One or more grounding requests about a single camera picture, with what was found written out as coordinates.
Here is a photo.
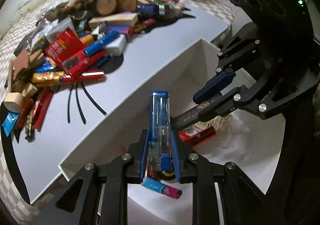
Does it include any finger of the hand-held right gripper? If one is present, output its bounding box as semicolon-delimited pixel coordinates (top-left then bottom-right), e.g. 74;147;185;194
214;62;320;120
193;22;262;104

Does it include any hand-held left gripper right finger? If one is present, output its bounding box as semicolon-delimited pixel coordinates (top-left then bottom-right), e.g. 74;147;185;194
171;131;295;225

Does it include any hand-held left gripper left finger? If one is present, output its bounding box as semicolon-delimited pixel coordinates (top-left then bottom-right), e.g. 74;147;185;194
32;129;150;225

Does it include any black round tin gold label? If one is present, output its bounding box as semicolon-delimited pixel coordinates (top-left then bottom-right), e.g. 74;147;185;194
159;169;175;181

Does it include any white drawer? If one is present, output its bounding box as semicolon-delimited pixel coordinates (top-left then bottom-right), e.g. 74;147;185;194
58;37;284;225

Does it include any blue transparent lighter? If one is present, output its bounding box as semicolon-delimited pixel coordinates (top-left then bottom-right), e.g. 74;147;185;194
147;90;172;172

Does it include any pink lighter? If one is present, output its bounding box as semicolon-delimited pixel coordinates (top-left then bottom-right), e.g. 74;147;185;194
160;182;183;200

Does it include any red shiny packet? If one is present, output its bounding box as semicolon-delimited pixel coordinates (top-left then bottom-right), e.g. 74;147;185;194
178;126;217;146

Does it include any white table with cat print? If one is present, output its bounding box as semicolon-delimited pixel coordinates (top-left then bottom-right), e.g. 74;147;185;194
0;2;230;204

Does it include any red tube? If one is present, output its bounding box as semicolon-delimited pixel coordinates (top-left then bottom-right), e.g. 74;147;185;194
62;71;105;83
61;49;107;78

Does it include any dark blue can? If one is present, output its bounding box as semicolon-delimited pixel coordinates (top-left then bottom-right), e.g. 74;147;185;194
136;3;166;18

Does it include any red slim packet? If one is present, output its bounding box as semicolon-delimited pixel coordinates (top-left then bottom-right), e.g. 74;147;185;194
34;89;54;131

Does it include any blue tube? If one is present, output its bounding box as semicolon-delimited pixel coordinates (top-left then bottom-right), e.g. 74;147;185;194
83;31;120;56

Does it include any long wooden block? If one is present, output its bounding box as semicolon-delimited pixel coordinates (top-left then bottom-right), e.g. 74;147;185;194
88;12;140;28

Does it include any gold black snack bar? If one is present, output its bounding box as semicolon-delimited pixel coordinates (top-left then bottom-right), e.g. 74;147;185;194
31;71;66;85

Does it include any small orange bottle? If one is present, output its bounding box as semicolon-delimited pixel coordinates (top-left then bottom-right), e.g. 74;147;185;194
78;34;95;46

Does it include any dark wooden disc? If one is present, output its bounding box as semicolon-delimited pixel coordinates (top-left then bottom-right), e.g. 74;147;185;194
96;0;117;16

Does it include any red printed packet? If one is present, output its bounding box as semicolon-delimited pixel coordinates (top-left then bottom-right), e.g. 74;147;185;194
44;28;86;68

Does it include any blue wet wipe packet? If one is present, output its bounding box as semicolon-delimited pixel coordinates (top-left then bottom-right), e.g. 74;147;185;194
1;111;21;137

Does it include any light rounded wooden block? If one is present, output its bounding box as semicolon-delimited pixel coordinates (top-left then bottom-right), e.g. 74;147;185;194
3;92;26;111

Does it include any brown leather pouch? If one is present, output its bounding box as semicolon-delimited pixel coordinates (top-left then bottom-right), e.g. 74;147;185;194
12;49;32;78

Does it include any cardboard tube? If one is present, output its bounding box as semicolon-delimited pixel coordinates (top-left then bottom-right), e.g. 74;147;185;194
67;0;86;10

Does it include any brown fur piece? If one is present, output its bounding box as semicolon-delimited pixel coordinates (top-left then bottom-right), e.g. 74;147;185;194
44;0;93;21

